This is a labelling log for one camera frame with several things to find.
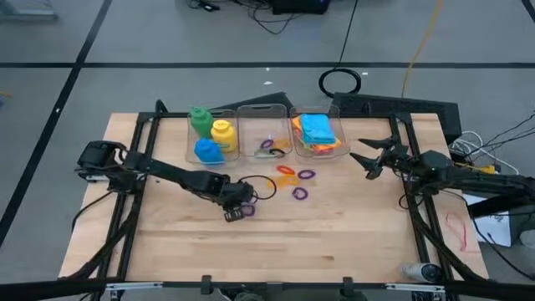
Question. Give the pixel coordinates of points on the clear plastic bin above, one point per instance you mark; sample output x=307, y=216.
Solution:
x=190, y=146
x=259, y=121
x=344, y=146

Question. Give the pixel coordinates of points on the black coil wristband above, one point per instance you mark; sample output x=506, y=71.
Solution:
x=283, y=153

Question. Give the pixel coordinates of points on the green plastic sports bottle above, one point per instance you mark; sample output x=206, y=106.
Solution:
x=201, y=121

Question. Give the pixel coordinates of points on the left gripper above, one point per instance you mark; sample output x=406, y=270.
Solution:
x=236, y=196

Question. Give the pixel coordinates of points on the yellow plastic sports bottle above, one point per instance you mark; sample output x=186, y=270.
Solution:
x=223, y=136

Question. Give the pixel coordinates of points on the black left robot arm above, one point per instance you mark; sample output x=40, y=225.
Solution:
x=167, y=171

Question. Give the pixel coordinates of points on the pink microfibre cloth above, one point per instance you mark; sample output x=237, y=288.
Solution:
x=322, y=150

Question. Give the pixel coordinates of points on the white cylindrical camera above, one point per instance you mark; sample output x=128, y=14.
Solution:
x=422, y=272

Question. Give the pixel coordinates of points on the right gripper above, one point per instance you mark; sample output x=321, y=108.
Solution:
x=401, y=161

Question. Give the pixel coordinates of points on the grey metal base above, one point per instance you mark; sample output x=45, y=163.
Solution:
x=25, y=8

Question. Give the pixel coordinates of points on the blue coil wristband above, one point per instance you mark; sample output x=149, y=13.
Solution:
x=259, y=154

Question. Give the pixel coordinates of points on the white paper sheet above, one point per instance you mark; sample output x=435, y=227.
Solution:
x=493, y=226

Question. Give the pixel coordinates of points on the red rubber band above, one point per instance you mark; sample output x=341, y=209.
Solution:
x=464, y=247

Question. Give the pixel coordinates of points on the black metal table frame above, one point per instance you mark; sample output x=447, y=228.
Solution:
x=368, y=115

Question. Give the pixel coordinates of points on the black bar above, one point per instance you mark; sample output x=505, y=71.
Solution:
x=501, y=207

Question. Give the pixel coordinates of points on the blue microfibre cloth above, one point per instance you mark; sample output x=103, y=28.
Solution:
x=317, y=129

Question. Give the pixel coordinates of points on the large black angular panel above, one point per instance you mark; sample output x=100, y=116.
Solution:
x=418, y=109

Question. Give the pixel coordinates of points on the blue plastic sports bottle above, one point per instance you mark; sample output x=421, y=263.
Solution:
x=208, y=151

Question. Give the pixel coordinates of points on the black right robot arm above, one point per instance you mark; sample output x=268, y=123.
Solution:
x=480, y=177

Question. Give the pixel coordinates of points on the yellow plug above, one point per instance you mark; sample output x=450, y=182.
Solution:
x=480, y=168

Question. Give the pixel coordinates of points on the orange microfibre cloth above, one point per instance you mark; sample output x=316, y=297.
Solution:
x=336, y=144

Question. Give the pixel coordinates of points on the red coil wristband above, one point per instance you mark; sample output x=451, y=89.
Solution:
x=278, y=169

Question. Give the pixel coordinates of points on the black equipment box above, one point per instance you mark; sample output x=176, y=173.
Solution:
x=299, y=5

